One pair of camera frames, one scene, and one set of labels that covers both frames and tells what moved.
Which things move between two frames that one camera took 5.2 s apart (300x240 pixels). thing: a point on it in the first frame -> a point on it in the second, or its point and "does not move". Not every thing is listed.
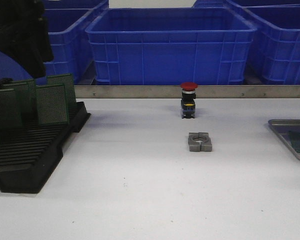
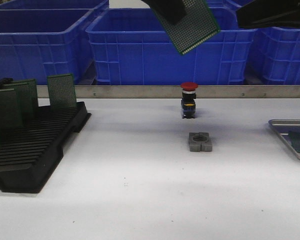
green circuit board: [52, 105] -> [198, 25]
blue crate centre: [170, 46] does not move
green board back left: [30, 101] does not move
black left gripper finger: [22, 31] -> [171, 11]
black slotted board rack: [27, 155] does not move
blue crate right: [281, 42] does not move
